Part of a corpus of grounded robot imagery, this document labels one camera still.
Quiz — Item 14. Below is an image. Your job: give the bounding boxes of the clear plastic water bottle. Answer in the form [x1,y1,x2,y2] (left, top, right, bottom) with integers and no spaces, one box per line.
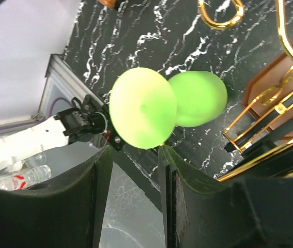
[0,165,52,191]

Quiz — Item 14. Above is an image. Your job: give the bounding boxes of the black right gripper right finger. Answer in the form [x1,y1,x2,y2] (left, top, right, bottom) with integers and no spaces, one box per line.
[158,145,293,247]

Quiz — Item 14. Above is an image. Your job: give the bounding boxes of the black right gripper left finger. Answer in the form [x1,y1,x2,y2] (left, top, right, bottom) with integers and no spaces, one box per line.
[0,146,113,247]

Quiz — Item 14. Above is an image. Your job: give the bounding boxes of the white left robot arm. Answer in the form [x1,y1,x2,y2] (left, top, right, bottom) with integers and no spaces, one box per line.
[0,95,125,170]

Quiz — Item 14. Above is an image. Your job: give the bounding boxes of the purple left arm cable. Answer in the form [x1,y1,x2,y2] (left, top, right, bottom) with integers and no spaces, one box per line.
[48,97,72,117]

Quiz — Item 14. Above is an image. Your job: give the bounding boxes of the gold wire wine glass rack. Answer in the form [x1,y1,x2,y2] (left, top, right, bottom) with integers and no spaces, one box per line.
[197,0,293,182]

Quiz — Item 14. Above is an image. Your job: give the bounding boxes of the green plastic wine glass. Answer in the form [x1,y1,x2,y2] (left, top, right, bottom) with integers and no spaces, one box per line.
[109,67,228,149]

